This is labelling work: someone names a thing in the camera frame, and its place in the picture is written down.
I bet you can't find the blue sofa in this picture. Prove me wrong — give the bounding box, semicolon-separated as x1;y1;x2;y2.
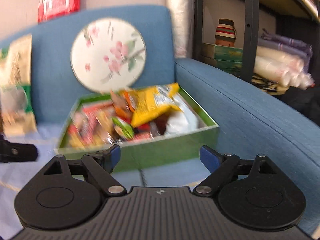
1;5;319;234

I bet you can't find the striped ceramic vase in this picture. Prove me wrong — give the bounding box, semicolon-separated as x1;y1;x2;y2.
215;18;236;47

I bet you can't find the light blue sofa blanket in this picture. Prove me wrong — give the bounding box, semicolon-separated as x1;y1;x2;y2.
1;123;209;239

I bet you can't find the yellow chip bag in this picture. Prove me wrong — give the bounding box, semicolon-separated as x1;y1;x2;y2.
123;83;181;127

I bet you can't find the Dango Galette cookie pack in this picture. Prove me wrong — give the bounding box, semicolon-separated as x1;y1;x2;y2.
67;102;115;148

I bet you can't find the round floral fan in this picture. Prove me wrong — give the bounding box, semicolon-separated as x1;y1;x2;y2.
71;17;146;93

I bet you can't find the black metal shelf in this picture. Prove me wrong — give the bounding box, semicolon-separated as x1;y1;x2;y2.
193;0;319;83

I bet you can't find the red wet wipes pack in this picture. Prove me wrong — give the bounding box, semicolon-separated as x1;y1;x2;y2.
37;0;81;23

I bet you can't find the green white cardboard box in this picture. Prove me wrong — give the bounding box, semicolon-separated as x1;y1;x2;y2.
54;87;220;172

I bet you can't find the white plastic packet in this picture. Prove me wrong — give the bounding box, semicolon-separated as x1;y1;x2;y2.
164;94;199;136

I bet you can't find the green snack packet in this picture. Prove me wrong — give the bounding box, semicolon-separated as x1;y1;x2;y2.
111;116;135;140

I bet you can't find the large beige green snack bag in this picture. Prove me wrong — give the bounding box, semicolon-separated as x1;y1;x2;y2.
1;34;37;137

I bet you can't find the silver foil roll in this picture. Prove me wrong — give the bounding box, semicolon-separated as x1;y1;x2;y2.
166;0;194;58

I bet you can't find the green book box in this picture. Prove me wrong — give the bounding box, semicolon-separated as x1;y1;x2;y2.
201;43;243;77

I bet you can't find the folded fabric stack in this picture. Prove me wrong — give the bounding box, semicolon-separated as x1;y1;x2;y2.
252;29;315;95

